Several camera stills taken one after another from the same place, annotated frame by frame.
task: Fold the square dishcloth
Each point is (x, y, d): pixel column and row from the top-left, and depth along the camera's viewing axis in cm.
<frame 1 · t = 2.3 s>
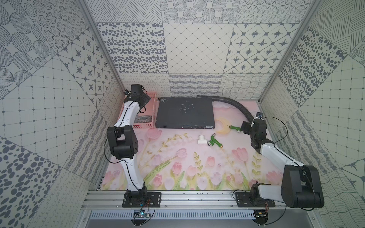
left hand: (139, 99, 96), fingers open
right hand: (251, 125, 89), fingers open
pink perforated plastic basket: (150, 110, 107), point 8 cm above the table
grey striped square dishcloth: (143, 118, 106), point 4 cm above the table
dark grey flat electronics box: (185, 113, 109), point 5 cm above the table
white plastic tee fitting: (201, 140, 95), point 3 cm above the table
green valve near tee: (214, 140, 97), point 2 cm above the table
green valve near hose: (236, 128, 103), point 3 cm above the table

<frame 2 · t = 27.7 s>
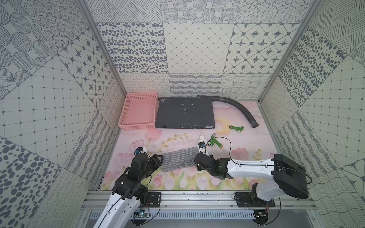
left hand: (159, 154, 77), fingers open
right hand: (199, 158, 84), fingers open
grey striped square dishcloth: (179, 159, 89), on the table
the other named things where they were.

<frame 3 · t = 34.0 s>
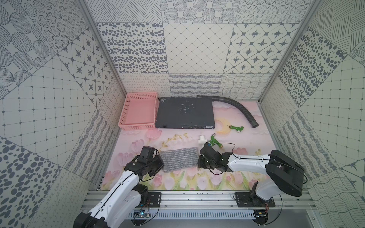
left hand: (163, 159, 83), fingers closed
right hand: (198, 163, 86), fingers closed
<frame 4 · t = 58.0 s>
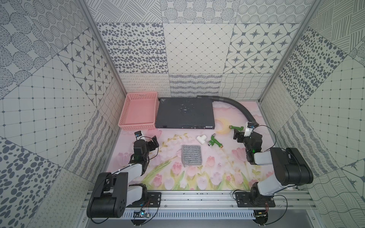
left hand: (145, 136, 90), fingers open
right hand: (241, 130, 95), fingers open
grey striped square dishcloth: (191, 155, 90), point 3 cm above the table
the other named things where they were.

